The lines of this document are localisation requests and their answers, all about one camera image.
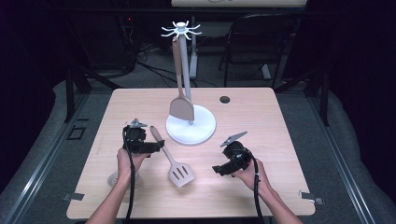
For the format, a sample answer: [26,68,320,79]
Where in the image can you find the black frame leg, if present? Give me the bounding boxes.
[63,66,77,123]
[319,69,331,127]

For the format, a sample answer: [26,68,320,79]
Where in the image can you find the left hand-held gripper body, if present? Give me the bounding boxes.
[121,118,152,155]

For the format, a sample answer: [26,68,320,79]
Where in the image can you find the white utensil rack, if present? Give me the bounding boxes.
[161,21,217,147]

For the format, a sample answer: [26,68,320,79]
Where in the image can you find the pink skimmer with brown handle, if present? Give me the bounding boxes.
[106,169,140,189]

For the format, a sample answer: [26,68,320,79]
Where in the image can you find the person's right hand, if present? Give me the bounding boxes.
[231,158,271,192]

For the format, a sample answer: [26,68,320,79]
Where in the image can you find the metal table bracket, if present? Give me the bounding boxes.
[298,189,325,206]
[61,191,86,203]

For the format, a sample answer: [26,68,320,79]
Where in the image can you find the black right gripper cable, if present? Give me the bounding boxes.
[240,147,266,224]

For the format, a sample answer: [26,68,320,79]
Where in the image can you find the aluminium floor rail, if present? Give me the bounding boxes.
[0,92,92,224]
[305,92,378,224]

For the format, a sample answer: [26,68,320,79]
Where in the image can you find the person's left hand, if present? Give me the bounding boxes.
[116,147,152,189]

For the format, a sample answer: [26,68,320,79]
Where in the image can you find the black floor cables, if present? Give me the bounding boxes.
[135,43,219,89]

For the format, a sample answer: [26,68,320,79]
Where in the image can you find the black folding chair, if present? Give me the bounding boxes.
[218,12,299,90]

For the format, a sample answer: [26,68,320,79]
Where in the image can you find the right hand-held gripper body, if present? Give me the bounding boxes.
[219,131,254,173]

